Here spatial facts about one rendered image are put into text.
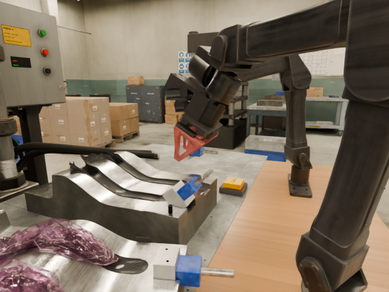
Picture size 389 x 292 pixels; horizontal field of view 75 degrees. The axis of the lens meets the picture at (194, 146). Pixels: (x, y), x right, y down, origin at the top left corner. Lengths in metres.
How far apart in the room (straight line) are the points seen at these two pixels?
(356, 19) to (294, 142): 0.64
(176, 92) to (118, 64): 8.50
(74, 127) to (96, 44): 5.40
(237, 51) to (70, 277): 0.44
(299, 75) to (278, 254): 0.53
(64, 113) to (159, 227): 4.23
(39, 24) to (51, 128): 3.71
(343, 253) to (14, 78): 1.23
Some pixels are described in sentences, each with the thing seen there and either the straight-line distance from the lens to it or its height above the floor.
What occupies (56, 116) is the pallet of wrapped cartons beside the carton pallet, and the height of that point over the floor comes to 0.64.
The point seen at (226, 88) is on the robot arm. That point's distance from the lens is 0.49.
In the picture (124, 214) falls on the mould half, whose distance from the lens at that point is 0.63.
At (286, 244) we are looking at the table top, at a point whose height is 0.80.
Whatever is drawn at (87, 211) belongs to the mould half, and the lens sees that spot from 0.72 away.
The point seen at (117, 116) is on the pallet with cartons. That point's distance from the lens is 5.24.
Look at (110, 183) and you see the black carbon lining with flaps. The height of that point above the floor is 0.90.
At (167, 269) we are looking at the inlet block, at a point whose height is 0.88.
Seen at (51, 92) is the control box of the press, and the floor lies 1.12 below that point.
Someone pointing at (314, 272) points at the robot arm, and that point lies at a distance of 0.40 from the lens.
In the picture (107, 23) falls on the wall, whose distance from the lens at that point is 9.41.
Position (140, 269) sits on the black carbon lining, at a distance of 0.50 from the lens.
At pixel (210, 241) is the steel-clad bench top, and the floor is 0.80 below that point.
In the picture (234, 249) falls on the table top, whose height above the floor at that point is 0.80.
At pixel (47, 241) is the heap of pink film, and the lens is 0.51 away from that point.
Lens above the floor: 1.16
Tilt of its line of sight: 14 degrees down
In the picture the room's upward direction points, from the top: straight up
